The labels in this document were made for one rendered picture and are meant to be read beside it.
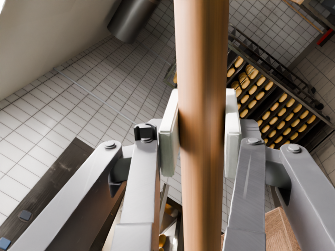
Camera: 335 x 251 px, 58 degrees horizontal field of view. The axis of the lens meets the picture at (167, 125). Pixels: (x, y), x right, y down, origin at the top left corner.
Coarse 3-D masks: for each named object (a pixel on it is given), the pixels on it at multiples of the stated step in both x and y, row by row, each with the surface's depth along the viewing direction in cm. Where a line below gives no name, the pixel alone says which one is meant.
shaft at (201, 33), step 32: (192, 0) 15; (224, 0) 16; (192, 32) 16; (224, 32) 16; (192, 64) 17; (224, 64) 17; (192, 96) 18; (224, 96) 18; (192, 128) 19; (224, 128) 19; (192, 160) 20; (192, 192) 21; (192, 224) 22
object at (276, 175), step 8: (240, 120) 19; (248, 120) 19; (248, 128) 18; (256, 128) 18; (248, 136) 17; (256, 136) 17; (272, 152) 15; (272, 160) 14; (280, 160) 14; (272, 168) 15; (280, 168) 14; (272, 176) 15; (280, 176) 15; (288, 176) 14; (272, 184) 15; (280, 184) 15; (288, 184) 14
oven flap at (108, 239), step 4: (124, 196) 199; (120, 204) 192; (120, 208) 189; (116, 212) 185; (120, 212) 186; (116, 216) 183; (120, 216) 183; (116, 220) 180; (112, 224) 177; (112, 228) 174; (108, 232) 171; (112, 232) 172; (108, 236) 169; (112, 236) 170; (108, 240) 167; (104, 244) 164; (108, 244) 164; (104, 248) 162; (108, 248) 162
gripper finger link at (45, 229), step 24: (120, 144) 16; (96, 168) 14; (72, 192) 12; (96, 192) 13; (120, 192) 16; (48, 216) 11; (72, 216) 11; (96, 216) 13; (24, 240) 10; (48, 240) 10; (72, 240) 11
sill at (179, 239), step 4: (180, 216) 215; (180, 220) 211; (176, 224) 212; (180, 224) 207; (176, 228) 208; (180, 228) 204; (176, 232) 204; (180, 232) 201; (176, 236) 200; (180, 236) 199; (176, 240) 197; (180, 240) 196; (176, 244) 193; (180, 244) 193; (172, 248) 195; (176, 248) 190; (180, 248) 191
